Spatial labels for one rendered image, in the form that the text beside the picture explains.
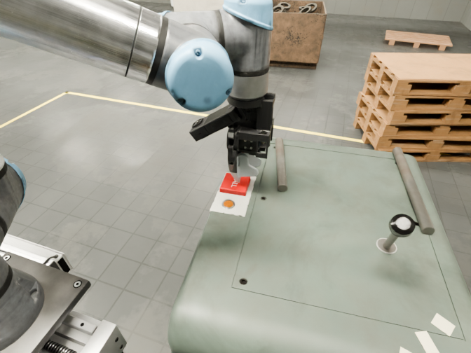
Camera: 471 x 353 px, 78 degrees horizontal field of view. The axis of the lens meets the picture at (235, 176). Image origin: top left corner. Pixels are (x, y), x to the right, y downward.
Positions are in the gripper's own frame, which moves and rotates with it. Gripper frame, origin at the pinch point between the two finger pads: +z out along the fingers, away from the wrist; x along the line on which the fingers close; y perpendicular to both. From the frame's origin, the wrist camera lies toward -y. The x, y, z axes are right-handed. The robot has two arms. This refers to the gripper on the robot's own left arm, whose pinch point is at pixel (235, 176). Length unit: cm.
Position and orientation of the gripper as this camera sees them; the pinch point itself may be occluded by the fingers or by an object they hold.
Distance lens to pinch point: 65.6
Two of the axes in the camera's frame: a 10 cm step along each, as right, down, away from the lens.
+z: 0.0, 7.7, 6.4
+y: 9.7, 1.5, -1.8
